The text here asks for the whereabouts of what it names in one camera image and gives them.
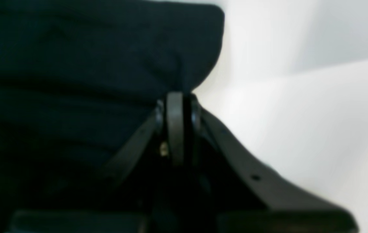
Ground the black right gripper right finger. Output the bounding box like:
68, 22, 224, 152
184, 94, 359, 233

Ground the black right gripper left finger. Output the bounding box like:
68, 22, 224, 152
8, 92, 184, 233

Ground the black T-shirt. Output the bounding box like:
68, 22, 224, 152
0, 0, 226, 214

